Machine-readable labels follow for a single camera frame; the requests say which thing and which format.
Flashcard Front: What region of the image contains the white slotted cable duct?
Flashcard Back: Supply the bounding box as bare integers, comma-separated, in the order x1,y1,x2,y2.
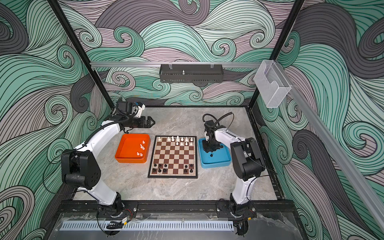
59,220,235,232

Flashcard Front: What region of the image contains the aluminium rail wall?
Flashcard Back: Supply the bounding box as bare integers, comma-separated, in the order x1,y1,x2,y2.
90,61,261,69
275,62,384,230

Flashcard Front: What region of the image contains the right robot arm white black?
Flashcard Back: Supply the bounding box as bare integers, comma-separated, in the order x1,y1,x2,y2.
201,112,266,216

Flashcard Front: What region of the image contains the aluminium rail back wall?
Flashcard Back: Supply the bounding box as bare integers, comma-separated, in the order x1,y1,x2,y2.
90,61,261,69

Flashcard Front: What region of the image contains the brown cream chess board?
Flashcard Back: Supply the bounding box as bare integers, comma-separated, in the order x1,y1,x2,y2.
148,136,198,179

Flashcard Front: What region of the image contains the blue plastic tray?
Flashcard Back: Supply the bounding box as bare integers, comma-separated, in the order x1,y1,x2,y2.
198,138,232,169

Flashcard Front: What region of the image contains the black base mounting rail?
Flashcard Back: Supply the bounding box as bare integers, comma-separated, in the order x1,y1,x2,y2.
58,200,295,217

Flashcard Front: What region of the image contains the orange plastic tray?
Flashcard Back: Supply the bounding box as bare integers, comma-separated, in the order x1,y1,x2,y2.
115,134,151,164

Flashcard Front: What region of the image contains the clear acrylic wall holder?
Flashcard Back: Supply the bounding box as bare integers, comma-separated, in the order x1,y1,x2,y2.
254,60,292,109

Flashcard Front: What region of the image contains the aluminium rail right wall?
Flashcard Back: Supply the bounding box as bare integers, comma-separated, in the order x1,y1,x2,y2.
275,62,384,230

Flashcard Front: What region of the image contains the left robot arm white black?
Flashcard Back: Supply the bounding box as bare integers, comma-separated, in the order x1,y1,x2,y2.
61,100,156,217

